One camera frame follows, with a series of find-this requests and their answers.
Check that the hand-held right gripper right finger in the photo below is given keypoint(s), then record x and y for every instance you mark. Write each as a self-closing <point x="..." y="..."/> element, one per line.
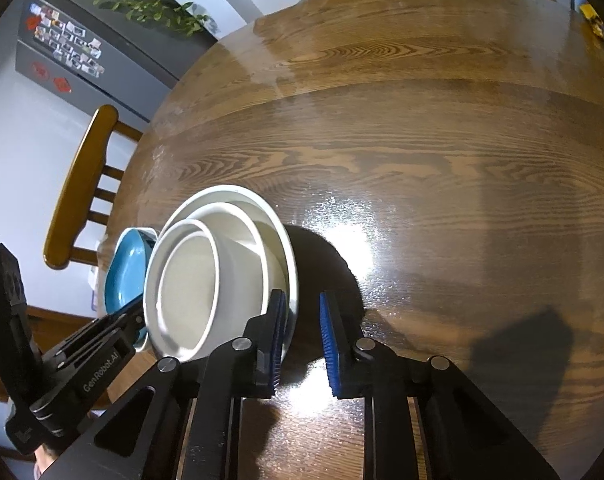
<point x="334" y="345"/>

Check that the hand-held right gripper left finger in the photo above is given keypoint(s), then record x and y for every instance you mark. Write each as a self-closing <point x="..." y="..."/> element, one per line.
<point x="274" y="345"/>

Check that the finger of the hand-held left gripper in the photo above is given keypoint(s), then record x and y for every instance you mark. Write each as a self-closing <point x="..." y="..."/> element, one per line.
<point x="126" y="325"/>

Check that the blue square plate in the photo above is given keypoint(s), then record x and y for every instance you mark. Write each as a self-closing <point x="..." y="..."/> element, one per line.
<point x="126" y="270"/>

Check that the white ramekin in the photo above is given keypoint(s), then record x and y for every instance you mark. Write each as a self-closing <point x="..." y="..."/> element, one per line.
<point x="186" y="290"/>

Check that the large grey-white bowl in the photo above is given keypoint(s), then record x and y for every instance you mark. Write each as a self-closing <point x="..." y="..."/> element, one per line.
<point x="282" y="260"/>

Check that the white bowl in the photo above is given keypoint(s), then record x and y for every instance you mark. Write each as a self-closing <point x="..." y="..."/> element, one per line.
<point x="242" y="260"/>

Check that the wooden chair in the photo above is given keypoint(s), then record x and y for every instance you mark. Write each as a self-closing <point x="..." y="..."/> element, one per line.
<point x="81" y="170"/>

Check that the red paper decoration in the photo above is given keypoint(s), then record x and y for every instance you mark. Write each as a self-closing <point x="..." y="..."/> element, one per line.
<point x="61" y="84"/>
<point x="40" y="69"/>

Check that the grey refrigerator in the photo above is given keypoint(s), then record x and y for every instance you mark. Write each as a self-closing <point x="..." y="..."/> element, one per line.
<point x="131" y="75"/>

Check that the group of photo magnets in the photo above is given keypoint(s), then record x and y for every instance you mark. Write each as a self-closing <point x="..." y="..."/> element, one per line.
<point x="66" y="40"/>

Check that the yellow snack packet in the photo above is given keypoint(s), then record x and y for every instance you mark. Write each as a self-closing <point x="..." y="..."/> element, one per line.
<point x="597" y="25"/>

